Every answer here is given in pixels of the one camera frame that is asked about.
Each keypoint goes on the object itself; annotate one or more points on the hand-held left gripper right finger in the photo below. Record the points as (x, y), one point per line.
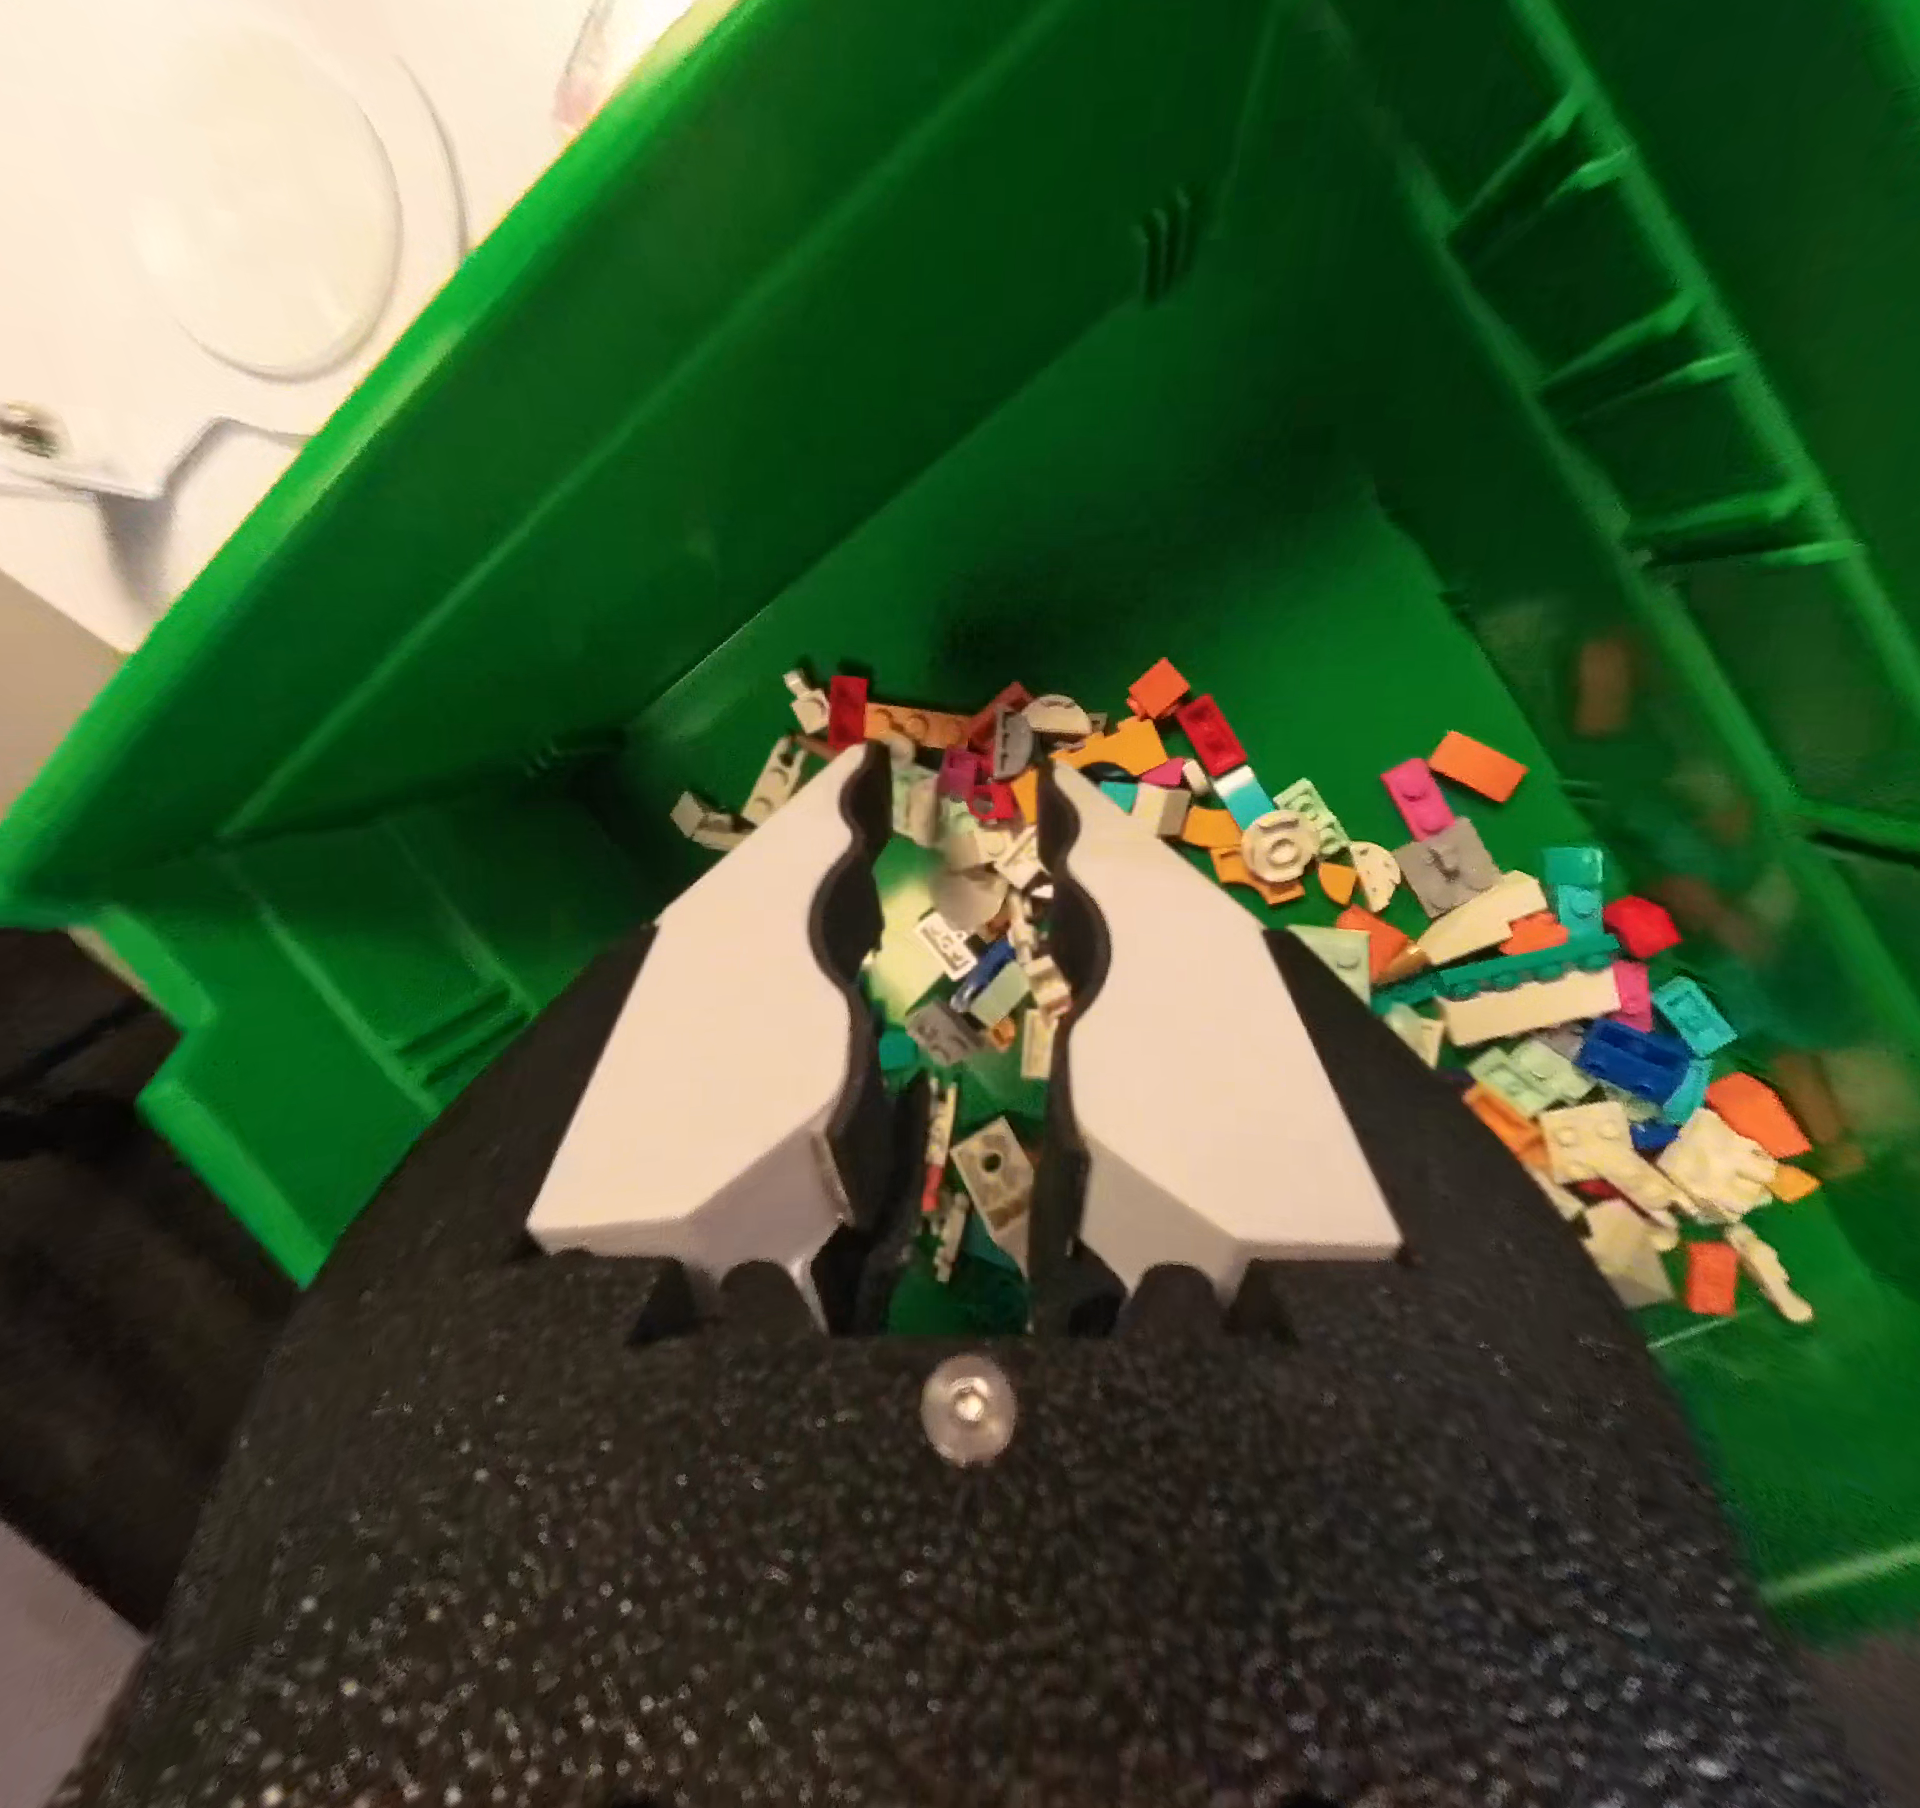
(1222, 1094)

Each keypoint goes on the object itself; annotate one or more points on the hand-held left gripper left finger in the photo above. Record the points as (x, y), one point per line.
(690, 1094)

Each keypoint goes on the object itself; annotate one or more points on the pile of colourful toy bricks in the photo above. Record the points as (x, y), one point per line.
(1502, 981)

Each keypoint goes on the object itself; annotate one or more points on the green plastic bin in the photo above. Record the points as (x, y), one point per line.
(1054, 340)

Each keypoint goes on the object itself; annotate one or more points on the wooden book stand white frame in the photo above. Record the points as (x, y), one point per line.
(196, 188)

